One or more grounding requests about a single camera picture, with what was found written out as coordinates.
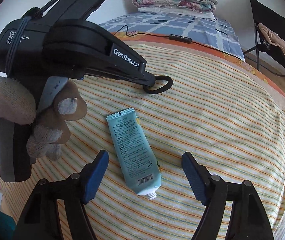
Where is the black hair tie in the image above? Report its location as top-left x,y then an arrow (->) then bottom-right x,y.
142,75 -> 173,95

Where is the light blue cream tube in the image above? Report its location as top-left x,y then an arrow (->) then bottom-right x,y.
106,108 -> 161,200

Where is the gloved left hand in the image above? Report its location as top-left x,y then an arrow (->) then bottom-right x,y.
0,77 -> 87,161

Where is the blue checked bedsheet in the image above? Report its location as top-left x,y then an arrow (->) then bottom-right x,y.
100,12 -> 244,60

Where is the white pillow under quilt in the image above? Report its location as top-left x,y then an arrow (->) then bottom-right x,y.
138,7 -> 215,21

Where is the striped yellow towel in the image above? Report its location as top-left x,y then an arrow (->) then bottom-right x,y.
0,43 -> 285,240

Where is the black folding chair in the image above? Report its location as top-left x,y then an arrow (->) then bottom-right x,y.
243,0 -> 285,77

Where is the black cable with remote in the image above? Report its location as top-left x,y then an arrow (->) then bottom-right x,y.
109,24 -> 243,61

